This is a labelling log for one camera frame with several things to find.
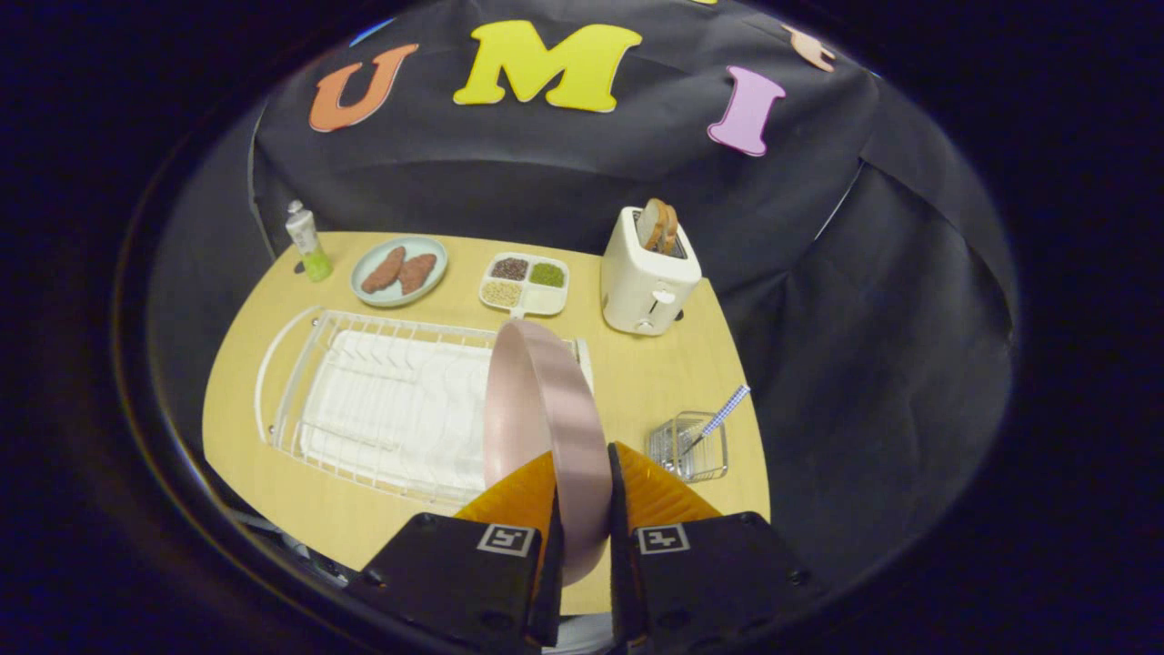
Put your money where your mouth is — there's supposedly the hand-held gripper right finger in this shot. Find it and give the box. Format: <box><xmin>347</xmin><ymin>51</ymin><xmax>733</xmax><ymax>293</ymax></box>
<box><xmin>606</xmin><ymin>441</ymin><xmax>827</xmax><ymax>655</ymax></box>

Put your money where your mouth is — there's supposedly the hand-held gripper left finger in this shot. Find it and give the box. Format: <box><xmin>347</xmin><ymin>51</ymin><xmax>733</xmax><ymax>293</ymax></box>
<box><xmin>346</xmin><ymin>449</ymin><xmax>567</xmax><ymax>655</ymax></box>

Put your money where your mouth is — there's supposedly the clear wire basket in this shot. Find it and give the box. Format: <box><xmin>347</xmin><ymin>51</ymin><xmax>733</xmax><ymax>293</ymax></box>
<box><xmin>646</xmin><ymin>411</ymin><xmax>729</xmax><ymax>483</ymax></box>

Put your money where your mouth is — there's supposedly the pink plate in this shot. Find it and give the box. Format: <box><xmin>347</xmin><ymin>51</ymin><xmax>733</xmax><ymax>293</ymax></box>
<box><xmin>482</xmin><ymin>318</ymin><xmax>613</xmax><ymax>588</ymax></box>

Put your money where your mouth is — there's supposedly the blue checkered handle spoon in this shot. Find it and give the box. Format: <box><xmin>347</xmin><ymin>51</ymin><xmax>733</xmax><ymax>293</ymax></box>
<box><xmin>677</xmin><ymin>384</ymin><xmax>752</xmax><ymax>460</ymax></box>

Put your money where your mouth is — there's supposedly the white wire dish rack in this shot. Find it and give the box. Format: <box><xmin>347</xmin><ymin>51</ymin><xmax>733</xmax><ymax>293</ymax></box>
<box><xmin>255</xmin><ymin>307</ymin><xmax>597</xmax><ymax>508</ymax></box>

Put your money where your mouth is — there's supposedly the light blue dish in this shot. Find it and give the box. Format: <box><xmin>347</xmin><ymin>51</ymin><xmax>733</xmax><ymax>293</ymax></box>
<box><xmin>350</xmin><ymin>235</ymin><xmax>449</xmax><ymax>308</ymax></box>

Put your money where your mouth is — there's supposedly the white divided tray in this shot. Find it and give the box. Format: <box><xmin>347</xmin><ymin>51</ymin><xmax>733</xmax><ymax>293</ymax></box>
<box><xmin>478</xmin><ymin>252</ymin><xmax>571</xmax><ymax>319</ymax></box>

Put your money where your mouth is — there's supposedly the white toaster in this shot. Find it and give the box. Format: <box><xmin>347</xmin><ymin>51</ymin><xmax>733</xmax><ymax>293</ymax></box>
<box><xmin>600</xmin><ymin>207</ymin><xmax>703</xmax><ymax>338</ymax></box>

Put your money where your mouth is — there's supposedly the brown meat piece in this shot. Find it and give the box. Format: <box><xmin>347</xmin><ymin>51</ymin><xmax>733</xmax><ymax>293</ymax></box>
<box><xmin>397</xmin><ymin>253</ymin><xmax>438</xmax><ymax>296</ymax></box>
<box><xmin>361</xmin><ymin>246</ymin><xmax>407</xmax><ymax>294</ymax></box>

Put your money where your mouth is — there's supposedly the black backdrop cloth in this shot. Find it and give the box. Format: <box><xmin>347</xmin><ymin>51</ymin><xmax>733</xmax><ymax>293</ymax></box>
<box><xmin>145</xmin><ymin>0</ymin><xmax>1019</xmax><ymax>583</ymax></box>

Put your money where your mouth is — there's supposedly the green liquid bottle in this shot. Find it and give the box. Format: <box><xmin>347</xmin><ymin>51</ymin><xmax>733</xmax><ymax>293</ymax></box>
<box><xmin>286</xmin><ymin>200</ymin><xmax>334</xmax><ymax>283</ymax></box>

